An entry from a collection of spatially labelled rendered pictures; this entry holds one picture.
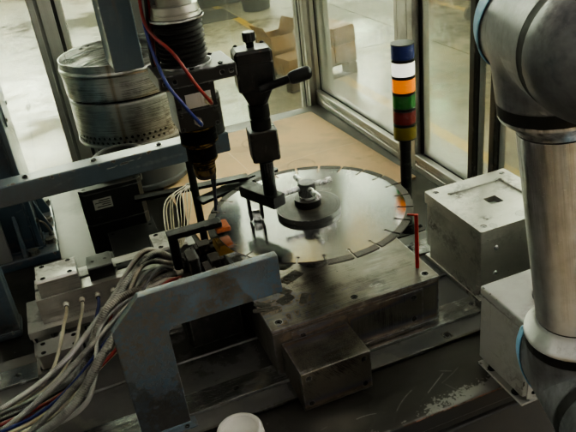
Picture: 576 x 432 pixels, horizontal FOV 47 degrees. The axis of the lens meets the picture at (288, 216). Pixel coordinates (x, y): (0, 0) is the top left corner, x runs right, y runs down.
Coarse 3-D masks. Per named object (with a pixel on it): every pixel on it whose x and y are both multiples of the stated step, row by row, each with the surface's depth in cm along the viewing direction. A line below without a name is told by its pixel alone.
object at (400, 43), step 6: (396, 42) 124; (402, 42) 124; (408, 42) 123; (414, 42) 123; (390, 48) 124; (396, 48) 122; (402, 48) 122; (408, 48) 122; (414, 48) 124; (396, 54) 123; (402, 54) 123; (408, 54) 123; (414, 54) 124; (396, 60) 124; (402, 60) 123; (408, 60) 123
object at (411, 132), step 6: (396, 126) 130; (408, 126) 130; (414, 126) 130; (396, 132) 131; (402, 132) 130; (408, 132) 130; (414, 132) 131; (396, 138) 132; (402, 138) 131; (408, 138) 130; (414, 138) 131
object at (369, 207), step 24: (336, 192) 119; (360, 192) 118; (384, 192) 117; (216, 216) 116; (240, 216) 115; (336, 216) 112; (360, 216) 111; (384, 216) 110; (240, 240) 108; (264, 240) 107; (288, 240) 106; (312, 240) 106; (336, 240) 105; (360, 240) 104
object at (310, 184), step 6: (300, 180) 113; (306, 180) 112; (312, 180) 112; (318, 180) 113; (324, 180) 113; (330, 180) 113; (300, 186) 111; (306, 186) 111; (312, 186) 111; (288, 192) 111; (294, 192) 111; (300, 192) 112; (306, 192) 111; (312, 192) 110; (300, 198) 113; (306, 198) 112; (312, 198) 112; (318, 198) 109
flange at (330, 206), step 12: (324, 192) 118; (288, 204) 115; (300, 204) 112; (312, 204) 112; (324, 204) 113; (336, 204) 113; (288, 216) 111; (300, 216) 111; (312, 216) 110; (324, 216) 110
